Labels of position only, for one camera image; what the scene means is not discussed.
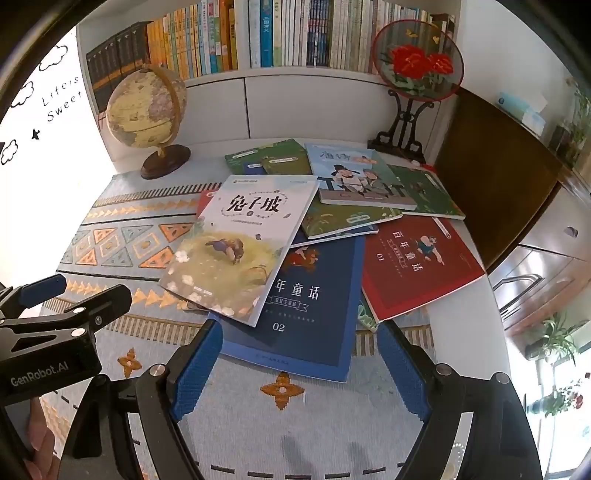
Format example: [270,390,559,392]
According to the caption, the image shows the dark blue fairy tale book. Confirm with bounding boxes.
[211,236,365,383]

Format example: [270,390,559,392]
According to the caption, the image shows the white rabbit hill book one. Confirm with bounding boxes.
[159,174,318,327]

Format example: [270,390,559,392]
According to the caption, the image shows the olive green book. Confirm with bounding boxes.
[301,197,403,240]

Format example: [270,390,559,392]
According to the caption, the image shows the light blue poetry book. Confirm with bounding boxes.
[305,143,418,211]

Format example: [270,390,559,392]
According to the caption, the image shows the white bookshelf with books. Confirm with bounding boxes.
[75,0,463,163]

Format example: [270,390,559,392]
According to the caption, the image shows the left hand pink sleeve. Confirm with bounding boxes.
[25,397,60,480]

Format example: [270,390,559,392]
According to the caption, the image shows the patterned blue table runner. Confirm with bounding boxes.
[42,173,422,479]

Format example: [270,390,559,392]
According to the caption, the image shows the dark red fairy tale book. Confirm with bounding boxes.
[362,215,485,322]

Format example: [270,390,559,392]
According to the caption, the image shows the green book right side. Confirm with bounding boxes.
[390,165,466,221]

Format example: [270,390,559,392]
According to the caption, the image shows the potted green plant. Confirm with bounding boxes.
[526,313,588,416]

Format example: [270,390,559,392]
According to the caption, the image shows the antique yellow desk globe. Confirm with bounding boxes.
[106,65,191,180]

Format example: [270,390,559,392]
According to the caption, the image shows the dark wooden cabinet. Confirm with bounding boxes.
[435,88,563,273]

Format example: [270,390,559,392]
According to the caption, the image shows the dark green book at back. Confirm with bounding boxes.
[224,139,311,175]

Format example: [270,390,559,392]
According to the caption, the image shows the tissue box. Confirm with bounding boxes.
[497,92,546,137]

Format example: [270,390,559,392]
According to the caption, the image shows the embroidered round fan on stand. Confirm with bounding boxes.
[368,14,465,164]

